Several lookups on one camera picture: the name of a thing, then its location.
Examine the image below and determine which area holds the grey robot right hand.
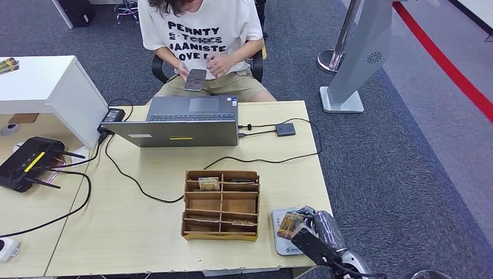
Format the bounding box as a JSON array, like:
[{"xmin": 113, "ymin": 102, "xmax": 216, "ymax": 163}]
[{"xmin": 295, "ymin": 206, "xmax": 346, "ymax": 252}]

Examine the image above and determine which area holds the person's left hand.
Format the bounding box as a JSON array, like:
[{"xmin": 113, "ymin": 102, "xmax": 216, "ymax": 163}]
[{"xmin": 206, "ymin": 53, "xmax": 234, "ymax": 79}]

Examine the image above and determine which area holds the person's right hand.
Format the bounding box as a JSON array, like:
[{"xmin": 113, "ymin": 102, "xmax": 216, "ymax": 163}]
[{"xmin": 175, "ymin": 61, "xmax": 191, "ymax": 83}]

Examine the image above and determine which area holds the dark smartphone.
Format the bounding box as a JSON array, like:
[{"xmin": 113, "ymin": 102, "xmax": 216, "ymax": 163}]
[{"xmin": 183, "ymin": 69, "xmax": 208, "ymax": 92}]

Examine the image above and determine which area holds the gold ID card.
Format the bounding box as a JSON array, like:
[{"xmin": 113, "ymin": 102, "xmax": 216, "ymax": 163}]
[{"xmin": 277, "ymin": 210, "xmax": 305, "ymax": 241}]

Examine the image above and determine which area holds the wooden card organizer box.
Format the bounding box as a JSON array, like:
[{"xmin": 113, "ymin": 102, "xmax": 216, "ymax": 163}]
[{"xmin": 181, "ymin": 170, "xmax": 260, "ymax": 242}]

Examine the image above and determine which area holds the white card reader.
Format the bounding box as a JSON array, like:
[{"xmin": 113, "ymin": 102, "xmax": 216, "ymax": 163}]
[{"xmin": 271, "ymin": 208, "xmax": 305, "ymax": 256}]

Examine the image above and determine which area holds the person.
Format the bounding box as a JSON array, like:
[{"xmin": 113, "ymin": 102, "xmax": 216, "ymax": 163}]
[{"xmin": 137, "ymin": 0, "xmax": 277, "ymax": 105}]

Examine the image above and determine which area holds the patterned gold card stack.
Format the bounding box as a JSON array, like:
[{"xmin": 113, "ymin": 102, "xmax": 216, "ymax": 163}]
[{"xmin": 0, "ymin": 58, "xmax": 20, "ymax": 74}]

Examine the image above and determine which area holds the black office chair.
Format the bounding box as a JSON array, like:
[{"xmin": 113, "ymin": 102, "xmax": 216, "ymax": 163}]
[{"xmin": 151, "ymin": 0, "xmax": 267, "ymax": 88}]

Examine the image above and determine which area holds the grey open laptop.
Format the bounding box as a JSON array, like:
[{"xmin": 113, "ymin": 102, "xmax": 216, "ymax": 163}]
[{"xmin": 101, "ymin": 95, "xmax": 240, "ymax": 148}]

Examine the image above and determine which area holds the black laptop power adapter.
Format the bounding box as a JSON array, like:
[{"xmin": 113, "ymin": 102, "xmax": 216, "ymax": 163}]
[{"xmin": 101, "ymin": 108, "xmax": 126, "ymax": 124}]

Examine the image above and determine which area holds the chrome stool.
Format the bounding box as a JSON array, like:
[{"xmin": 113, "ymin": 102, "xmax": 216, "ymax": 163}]
[{"xmin": 113, "ymin": 0, "xmax": 138, "ymax": 24}]

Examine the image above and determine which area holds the small black hub box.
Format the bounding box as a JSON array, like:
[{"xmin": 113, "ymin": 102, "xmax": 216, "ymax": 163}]
[{"xmin": 276, "ymin": 123, "xmax": 296, "ymax": 137}]

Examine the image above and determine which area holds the grey round base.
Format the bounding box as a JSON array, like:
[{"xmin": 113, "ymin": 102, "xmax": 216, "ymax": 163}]
[{"xmin": 411, "ymin": 270, "xmax": 453, "ymax": 279}]

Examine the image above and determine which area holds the black cabinet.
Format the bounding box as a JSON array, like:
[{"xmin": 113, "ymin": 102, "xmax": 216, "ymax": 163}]
[{"xmin": 58, "ymin": 0, "xmax": 95, "ymax": 28}]

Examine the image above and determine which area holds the white paper slip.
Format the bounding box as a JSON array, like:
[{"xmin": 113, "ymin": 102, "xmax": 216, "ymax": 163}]
[{"xmin": 71, "ymin": 146, "xmax": 91, "ymax": 168}]

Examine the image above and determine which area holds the grey kiosk stand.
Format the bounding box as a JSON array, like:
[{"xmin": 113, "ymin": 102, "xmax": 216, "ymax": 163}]
[{"xmin": 319, "ymin": 0, "xmax": 394, "ymax": 113}]

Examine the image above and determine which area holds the brown cardboard piece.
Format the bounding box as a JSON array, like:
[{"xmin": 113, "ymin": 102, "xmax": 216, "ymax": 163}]
[{"xmin": 8, "ymin": 113, "xmax": 40, "ymax": 124}]

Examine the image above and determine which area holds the round white device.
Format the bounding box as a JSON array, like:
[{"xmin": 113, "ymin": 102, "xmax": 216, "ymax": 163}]
[{"xmin": 0, "ymin": 123, "xmax": 21, "ymax": 137}]

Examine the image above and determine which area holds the black router with antennas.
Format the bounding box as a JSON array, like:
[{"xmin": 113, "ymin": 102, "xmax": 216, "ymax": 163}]
[{"xmin": 0, "ymin": 137, "xmax": 86, "ymax": 194}]

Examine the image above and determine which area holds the white power strip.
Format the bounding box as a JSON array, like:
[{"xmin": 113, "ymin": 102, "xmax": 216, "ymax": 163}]
[{"xmin": 0, "ymin": 237, "xmax": 21, "ymax": 263}]

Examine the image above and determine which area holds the black adapter cable loop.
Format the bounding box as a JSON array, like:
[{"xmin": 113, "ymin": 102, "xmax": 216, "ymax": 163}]
[{"xmin": 108, "ymin": 98, "xmax": 134, "ymax": 123}]

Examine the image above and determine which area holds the short black hub cable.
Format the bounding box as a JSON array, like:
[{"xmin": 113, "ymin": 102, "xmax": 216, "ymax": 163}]
[{"xmin": 238, "ymin": 130, "xmax": 278, "ymax": 138}]

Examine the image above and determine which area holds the long black looping cable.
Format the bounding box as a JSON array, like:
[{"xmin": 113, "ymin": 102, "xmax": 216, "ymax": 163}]
[{"xmin": 99, "ymin": 117, "xmax": 323, "ymax": 204}]

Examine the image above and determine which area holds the black plug cable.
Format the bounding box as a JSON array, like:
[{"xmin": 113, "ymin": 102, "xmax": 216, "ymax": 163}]
[{"xmin": 33, "ymin": 128, "xmax": 114, "ymax": 171}]

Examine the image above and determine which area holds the chrome stanchion post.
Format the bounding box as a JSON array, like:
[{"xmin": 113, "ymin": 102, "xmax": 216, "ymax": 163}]
[{"xmin": 317, "ymin": 0, "xmax": 363, "ymax": 74}]

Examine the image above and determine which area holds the thick black curved cable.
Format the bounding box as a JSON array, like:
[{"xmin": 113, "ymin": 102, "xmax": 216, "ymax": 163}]
[{"xmin": 0, "ymin": 169, "xmax": 93, "ymax": 239}]

